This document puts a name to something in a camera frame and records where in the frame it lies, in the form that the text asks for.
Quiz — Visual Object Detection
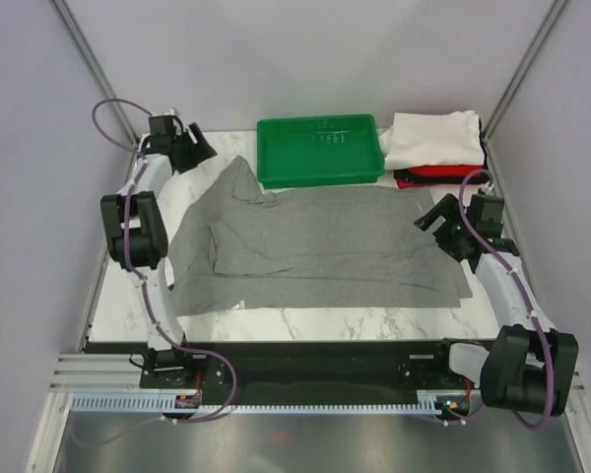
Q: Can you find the grey t-shirt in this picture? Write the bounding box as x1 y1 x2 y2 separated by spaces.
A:
169 158 472 315

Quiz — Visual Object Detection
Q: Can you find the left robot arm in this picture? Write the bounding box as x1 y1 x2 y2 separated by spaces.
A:
100 110 216 390

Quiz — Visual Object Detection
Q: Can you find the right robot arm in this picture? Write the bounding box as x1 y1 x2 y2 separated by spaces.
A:
415 193 579 426

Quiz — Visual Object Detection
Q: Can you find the red folded t-shirt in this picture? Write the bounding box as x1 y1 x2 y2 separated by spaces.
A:
407 165 483 178

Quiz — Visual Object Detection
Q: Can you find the pink folded t-shirt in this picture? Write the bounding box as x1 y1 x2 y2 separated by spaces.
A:
396 179 426 189

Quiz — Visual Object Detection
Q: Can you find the black folded t-shirt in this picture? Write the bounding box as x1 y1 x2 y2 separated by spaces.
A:
391 131 487 185

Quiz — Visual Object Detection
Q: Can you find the white folded t-shirt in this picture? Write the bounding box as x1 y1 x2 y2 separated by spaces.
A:
379 110 485 170

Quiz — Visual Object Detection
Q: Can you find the green plastic tray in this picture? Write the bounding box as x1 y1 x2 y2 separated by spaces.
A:
256 114 384 189

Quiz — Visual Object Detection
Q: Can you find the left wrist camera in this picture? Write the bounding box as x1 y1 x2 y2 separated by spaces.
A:
149 108 181 122

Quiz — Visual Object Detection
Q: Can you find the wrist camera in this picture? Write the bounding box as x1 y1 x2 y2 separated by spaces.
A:
477 182 497 197
149 108 181 122

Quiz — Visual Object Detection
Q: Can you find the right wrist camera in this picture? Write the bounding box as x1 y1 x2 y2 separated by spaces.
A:
477 182 497 197

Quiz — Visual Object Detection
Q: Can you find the left aluminium frame post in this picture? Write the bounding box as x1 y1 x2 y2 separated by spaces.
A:
48 0 138 145

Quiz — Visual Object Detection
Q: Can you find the aluminium frame post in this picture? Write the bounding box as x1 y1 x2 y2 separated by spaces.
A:
48 0 138 145
483 0 571 143

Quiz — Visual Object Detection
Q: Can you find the white slotted cable duct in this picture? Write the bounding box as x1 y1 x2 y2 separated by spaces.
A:
70 392 441 415

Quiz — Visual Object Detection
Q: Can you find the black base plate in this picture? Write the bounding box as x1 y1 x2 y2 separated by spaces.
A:
137 337 492 410

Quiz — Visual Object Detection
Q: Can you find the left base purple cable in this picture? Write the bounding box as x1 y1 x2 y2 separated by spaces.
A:
71 347 238 447

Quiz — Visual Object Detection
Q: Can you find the right aluminium frame post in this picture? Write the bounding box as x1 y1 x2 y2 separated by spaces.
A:
483 0 571 143

